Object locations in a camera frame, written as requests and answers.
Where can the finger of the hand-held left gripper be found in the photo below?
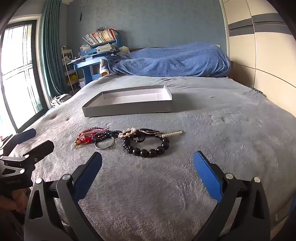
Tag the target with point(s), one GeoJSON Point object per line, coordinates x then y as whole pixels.
{"type": "Point", "coordinates": [42, 149]}
{"type": "Point", "coordinates": [23, 137]}

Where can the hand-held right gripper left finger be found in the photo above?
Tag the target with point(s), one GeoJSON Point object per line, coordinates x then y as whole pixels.
{"type": "Point", "coordinates": [89, 176]}

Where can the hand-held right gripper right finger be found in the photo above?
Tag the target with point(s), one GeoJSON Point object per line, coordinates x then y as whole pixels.
{"type": "Point", "coordinates": [207, 175]}

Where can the silver bangle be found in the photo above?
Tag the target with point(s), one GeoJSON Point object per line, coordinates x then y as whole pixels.
{"type": "Point", "coordinates": [104, 149]}

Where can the shallow grey cardboard box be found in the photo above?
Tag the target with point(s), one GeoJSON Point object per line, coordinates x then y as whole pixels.
{"type": "Point", "coordinates": [129, 111]}

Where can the person's left hand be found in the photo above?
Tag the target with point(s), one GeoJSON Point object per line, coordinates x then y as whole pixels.
{"type": "Point", "coordinates": [18, 200]}

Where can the dark framed window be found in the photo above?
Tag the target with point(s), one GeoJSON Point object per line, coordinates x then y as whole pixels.
{"type": "Point", "coordinates": [18, 76]}

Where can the yellow toy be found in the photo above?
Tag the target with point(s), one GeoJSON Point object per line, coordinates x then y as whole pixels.
{"type": "Point", "coordinates": [73, 78]}

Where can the white shelf rack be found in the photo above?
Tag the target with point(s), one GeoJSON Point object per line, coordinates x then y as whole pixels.
{"type": "Point", "coordinates": [69, 67]}

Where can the teal curtain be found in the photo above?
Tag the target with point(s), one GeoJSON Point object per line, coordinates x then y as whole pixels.
{"type": "Point", "coordinates": [52, 46]}

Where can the blue desk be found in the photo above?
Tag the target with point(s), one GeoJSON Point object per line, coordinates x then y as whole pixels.
{"type": "Point", "coordinates": [89, 63]}

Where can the blue pillow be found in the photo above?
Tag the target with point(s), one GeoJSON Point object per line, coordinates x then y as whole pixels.
{"type": "Point", "coordinates": [173, 60]}

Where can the stack of papers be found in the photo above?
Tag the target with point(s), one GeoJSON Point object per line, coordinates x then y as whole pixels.
{"type": "Point", "coordinates": [106, 48]}

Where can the row of books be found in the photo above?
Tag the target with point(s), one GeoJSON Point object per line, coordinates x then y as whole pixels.
{"type": "Point", "coordinates": [99, 36]}

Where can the white plush toy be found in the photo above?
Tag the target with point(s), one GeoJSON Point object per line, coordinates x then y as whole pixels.
{"type": "Point", "coordinates": [123, 49]}

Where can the beige and grey wardrobe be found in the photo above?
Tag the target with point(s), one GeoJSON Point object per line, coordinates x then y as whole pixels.
{"type": "Point", "coordinates": [261, 46]}

